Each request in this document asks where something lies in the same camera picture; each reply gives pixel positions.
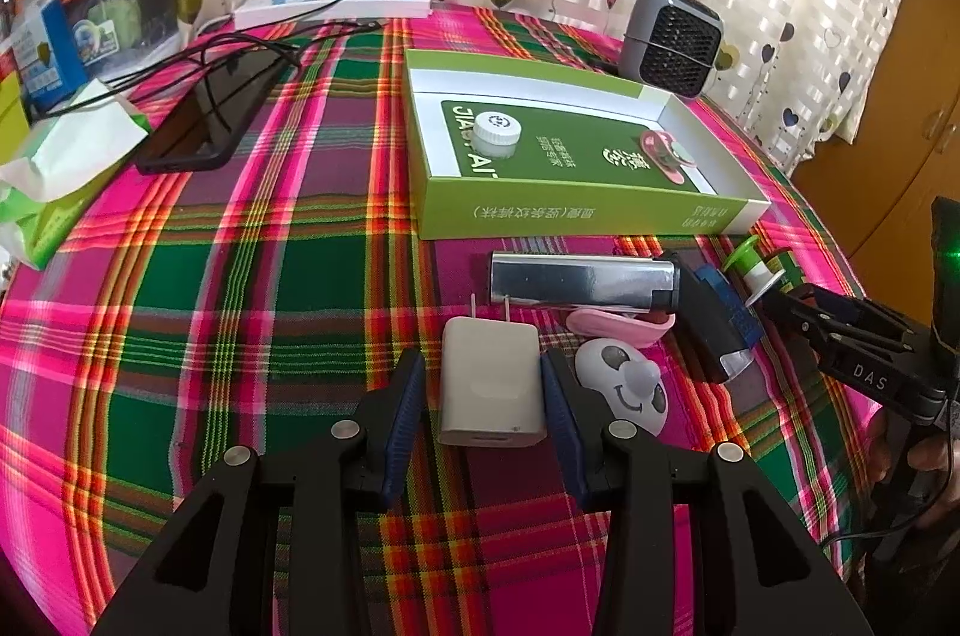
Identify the green cardboard box tray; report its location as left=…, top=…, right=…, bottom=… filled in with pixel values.
left=403, top=49, right=772, bottom=241

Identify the black light with clear end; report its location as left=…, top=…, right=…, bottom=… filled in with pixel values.
left=670, top=253, right=755, bottom=384

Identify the black smartphone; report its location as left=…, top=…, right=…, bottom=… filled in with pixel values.
left=135, top=47, right=299, bottom=173

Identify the grey mini fan heater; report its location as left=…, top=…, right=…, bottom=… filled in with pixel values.
left=619, top=0, right=725, bottom=98

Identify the white round jar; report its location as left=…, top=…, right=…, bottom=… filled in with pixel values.
left=471, top=109, right=520, bottom=161

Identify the white smiley face gadget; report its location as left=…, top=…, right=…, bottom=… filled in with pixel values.
left=574, top=338, right=671, bottom=438

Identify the small pink plastic holder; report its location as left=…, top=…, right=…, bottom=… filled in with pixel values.
left=637, top=130, right=696, bottom=187

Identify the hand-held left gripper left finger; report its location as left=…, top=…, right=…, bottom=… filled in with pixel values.
left=90, top=347, right=428, bottom=636

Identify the yellow green box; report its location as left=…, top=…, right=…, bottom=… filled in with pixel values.
left=0, top=73, right=36, bottom=166

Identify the black charging cable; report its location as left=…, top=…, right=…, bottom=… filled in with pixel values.
left=45, top=0, right=391, bottom=121

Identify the blue cardboard box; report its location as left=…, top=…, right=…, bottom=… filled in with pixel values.
left=11, top=0, right=89, bottom=113

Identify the white USB wall charger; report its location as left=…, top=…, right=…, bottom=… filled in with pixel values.
left=439, top=293, right=545, bottom=449

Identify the pink plastic clip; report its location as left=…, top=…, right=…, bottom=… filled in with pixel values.
left=564, top=304, right=680, bottom=350

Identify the person's right hand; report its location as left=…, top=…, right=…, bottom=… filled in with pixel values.
left=868, top=412, right=960, bottom=528

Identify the green and white stamp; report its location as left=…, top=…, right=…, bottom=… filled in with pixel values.
left=722, top=235, right=800, bottom=296

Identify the blue rectangular block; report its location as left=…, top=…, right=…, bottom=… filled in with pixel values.
left=694, top=265, right=764, bottom=344

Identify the green tissue pack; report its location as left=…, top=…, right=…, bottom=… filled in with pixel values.
left=0, top=79, right=151, bottom=269

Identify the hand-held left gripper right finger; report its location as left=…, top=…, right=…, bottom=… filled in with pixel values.
left=540, top=347, right=875, bottom=636

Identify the white power strip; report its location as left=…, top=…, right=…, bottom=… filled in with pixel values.
left=234, top=0, right=432, bottom=31

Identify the wooden wardrobe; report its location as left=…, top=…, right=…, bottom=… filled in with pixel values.
left=791, top=0, right=960, bottom=326

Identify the silver metal cylinder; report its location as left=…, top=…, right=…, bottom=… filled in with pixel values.
left=487, top=251, right=683, bottom=313

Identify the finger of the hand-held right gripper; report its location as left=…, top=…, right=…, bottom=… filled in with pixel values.
left=761, top=289, right=938, bottom=427
left=795, top=285, right=935, bottom=374

